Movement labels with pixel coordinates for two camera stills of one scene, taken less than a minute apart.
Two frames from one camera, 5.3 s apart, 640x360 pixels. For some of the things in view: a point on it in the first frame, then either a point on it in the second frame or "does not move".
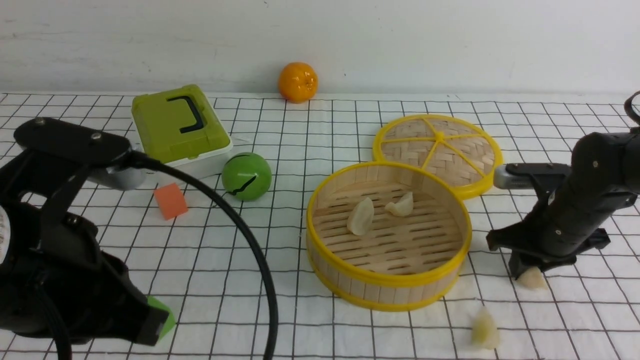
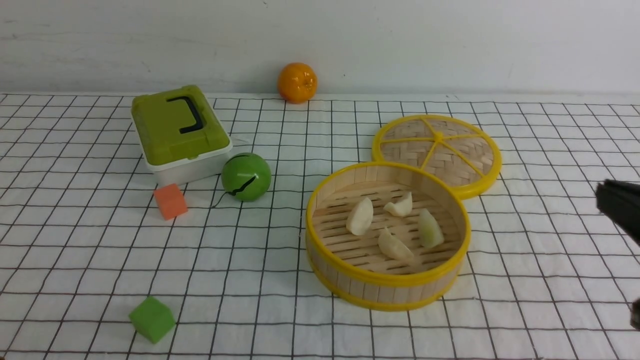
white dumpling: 532,278 → 390,246
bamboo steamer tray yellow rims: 386,235 does not move
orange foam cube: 171,201 does not move
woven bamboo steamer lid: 459,152 does not move
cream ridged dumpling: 361,216 does not move
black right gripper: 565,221 → 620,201
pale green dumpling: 484,330 → 430,234
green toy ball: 246,176 does not move
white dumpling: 403,207 does not move
